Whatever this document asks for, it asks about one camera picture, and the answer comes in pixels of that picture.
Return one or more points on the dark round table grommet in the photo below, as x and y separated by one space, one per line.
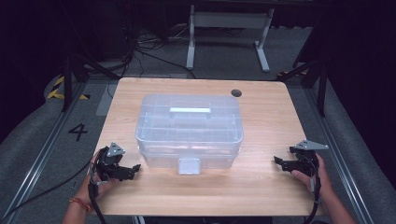
236 93

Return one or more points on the clear plastic storage box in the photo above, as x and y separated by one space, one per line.
189 130

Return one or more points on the grey metal desk frame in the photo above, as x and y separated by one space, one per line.
229 20

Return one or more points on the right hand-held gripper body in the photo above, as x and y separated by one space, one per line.
305 161

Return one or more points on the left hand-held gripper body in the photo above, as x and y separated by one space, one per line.
109 163

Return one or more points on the metal floor rail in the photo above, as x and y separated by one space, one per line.
40 155
339 155

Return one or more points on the black tripod stand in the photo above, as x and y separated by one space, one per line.
67 84
322 90

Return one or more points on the person's right hand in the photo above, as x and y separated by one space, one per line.
324 183

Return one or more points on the yellow black hazard tape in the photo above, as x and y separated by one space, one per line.
56 91

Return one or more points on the person's left hand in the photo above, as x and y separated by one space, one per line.
104 187

